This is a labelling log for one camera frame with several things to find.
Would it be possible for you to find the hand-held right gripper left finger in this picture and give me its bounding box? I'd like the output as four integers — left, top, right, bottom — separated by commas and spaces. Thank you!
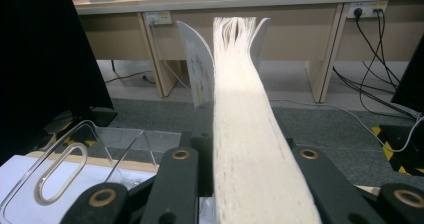
181, 102, 215, 197

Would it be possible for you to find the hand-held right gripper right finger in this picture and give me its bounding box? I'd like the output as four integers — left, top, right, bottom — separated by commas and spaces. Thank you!
283, 137, 297, 152

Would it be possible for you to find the thick white book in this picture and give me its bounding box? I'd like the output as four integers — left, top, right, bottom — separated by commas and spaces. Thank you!
175, 16, 324, 224

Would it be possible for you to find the clear acrylic book rack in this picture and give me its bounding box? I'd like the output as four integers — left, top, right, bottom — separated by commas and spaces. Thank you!
0, 118, 184, 224

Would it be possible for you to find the beige wooden desk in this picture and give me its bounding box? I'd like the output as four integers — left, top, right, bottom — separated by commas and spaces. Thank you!
71, 0, 424, 104

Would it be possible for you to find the black yellow striped stand base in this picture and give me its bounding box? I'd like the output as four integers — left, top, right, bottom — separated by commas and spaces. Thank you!
43, 107, 118, 152
371, 123, 424, 178

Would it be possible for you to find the black curtain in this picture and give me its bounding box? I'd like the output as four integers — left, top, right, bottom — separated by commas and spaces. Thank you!
390, 33, 424, 116

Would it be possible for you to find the black monitor panel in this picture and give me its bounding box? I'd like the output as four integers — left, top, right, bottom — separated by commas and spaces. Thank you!
0, 0, 116, 167

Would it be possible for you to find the thin black floor cable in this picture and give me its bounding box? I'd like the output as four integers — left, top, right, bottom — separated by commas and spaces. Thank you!
104, 59, 157, 85

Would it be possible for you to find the white wall socket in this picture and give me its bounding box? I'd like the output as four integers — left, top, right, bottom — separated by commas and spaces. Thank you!
346, 1, 389, 20
143, 10, 174, 27

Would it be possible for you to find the black power cable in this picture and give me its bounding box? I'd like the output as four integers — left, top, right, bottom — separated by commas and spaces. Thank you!
353, 8, 403, 85
359, 7, 418, 118

